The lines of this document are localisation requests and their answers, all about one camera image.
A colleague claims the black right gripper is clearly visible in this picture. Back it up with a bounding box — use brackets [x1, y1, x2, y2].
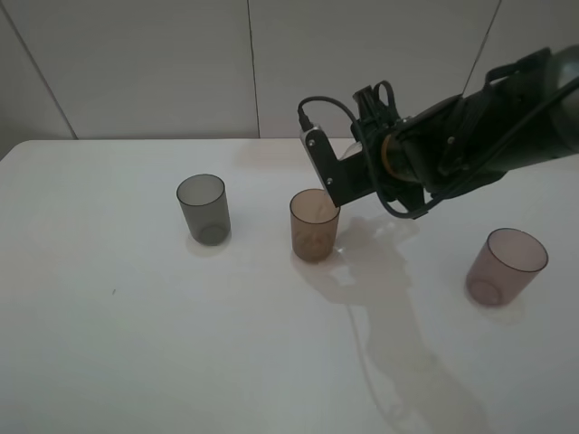
[350, 86, 426, 212]

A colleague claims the orange translucent plastic cup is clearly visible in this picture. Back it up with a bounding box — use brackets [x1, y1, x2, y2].
[289, 189, 341, 263]

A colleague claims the grey translucent plastic cup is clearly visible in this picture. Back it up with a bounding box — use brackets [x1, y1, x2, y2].
[176, 174, 231, 246]

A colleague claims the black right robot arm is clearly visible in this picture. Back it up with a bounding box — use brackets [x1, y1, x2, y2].
[347, 45, 578, 212]

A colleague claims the clear plastic water bottle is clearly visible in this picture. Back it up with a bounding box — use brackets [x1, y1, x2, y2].
[339, 142, 363, 161]

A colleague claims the pink translucent plastic cup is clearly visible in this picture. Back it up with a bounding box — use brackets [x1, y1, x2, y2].
[465, 228, 549, 307]

